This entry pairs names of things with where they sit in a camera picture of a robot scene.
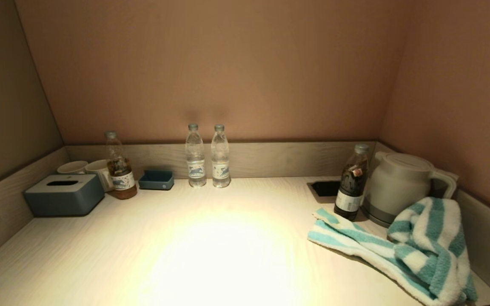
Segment amber tea bottle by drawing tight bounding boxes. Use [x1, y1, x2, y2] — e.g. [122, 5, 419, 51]
[103, 130, 138, 200]

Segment black recessed power socket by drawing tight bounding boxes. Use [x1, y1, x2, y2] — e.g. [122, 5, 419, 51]
[307, 180, 342, 204]

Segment grey-blue tissue box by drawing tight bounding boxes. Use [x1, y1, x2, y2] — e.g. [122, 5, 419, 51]
[24, 174, 105, 217]

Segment white ceramic cup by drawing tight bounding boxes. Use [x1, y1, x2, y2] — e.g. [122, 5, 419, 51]
[57, 160, 88, 175]
[85, 159, 114, 193]

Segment dark liquid bottle white label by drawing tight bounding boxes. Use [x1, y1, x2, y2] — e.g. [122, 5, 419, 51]
[333, 143, 371, 222]

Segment small blue tray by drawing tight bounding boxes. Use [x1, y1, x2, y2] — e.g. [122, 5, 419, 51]
[138, 170, 175, 191]

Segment clear water bottle blue label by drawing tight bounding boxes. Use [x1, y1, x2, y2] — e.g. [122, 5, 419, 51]
[185, 123, 207, 188]
[211, 124, 231, 188]

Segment grey kettle base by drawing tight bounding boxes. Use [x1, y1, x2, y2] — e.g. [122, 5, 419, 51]
[362, 206, 394, 228]

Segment beige electric kettle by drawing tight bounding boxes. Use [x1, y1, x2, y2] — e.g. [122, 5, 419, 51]
[364, 151, 458, 217]

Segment teal white striped towel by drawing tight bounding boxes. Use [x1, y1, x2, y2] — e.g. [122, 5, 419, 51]
[307, 196, 479, 306]

